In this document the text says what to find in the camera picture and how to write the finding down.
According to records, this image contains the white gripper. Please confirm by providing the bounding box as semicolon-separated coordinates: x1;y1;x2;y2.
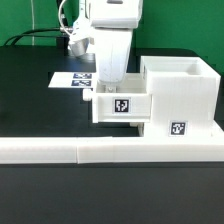
69;0;143;84

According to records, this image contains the white drawer with tag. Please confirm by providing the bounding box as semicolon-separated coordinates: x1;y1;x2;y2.
83;73;152;123

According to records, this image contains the white drawer cabinet box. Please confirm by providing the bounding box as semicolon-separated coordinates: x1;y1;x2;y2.
137;56;220;138

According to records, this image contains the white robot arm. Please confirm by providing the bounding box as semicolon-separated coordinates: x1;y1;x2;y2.
69;0;143;85

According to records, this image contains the white marker tag plate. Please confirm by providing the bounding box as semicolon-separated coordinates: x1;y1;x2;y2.
48;72;96;89

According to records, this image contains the white L-shaped fence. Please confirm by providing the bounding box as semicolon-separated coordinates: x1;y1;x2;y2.
0;136;224;164

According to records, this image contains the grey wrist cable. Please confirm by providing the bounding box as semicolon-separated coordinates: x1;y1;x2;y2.
57;0;73;34

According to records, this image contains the black cable bundle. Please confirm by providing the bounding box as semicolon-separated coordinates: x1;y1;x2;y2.
3;0;73;47

